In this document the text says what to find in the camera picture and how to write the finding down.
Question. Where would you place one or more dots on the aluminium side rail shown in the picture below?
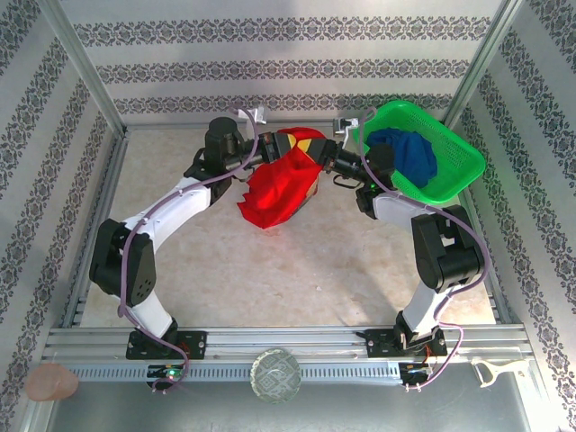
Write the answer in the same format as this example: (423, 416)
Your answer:
(110, 180)
(497, 297)

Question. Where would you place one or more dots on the aluminium frame post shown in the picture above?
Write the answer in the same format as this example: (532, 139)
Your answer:
(483, 67)
(85, 67)

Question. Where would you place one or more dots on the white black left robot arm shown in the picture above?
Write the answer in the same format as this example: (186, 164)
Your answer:
(166, 211)

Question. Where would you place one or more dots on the aluminium frame crossbar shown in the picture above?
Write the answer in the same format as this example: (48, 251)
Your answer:
(180, 123)

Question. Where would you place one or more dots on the small circuit board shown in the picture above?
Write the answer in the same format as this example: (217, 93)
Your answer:
(168, 371)
(416, 368)

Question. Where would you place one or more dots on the white peeler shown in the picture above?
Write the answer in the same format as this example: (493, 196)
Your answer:
(508, 366)

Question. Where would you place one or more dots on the red t-shirt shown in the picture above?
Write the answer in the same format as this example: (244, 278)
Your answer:
(274, 193)

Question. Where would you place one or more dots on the round patterned glass dish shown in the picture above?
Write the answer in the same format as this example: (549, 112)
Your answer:
(275, 375)

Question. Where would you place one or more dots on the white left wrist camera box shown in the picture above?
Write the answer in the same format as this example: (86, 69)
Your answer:
(258, 116)

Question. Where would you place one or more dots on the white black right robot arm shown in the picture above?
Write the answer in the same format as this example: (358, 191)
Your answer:
(450, 252)

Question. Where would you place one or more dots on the aluminium mounting rail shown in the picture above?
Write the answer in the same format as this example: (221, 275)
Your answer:
(279, 337)

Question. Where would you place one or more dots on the blue garment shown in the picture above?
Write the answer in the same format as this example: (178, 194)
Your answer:
(418, 157)

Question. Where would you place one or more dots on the green plastic basket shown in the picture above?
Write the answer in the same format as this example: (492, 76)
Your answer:
(454, 148)

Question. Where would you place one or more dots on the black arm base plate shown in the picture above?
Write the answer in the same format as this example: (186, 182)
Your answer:
(193, 344)
(378, 342)

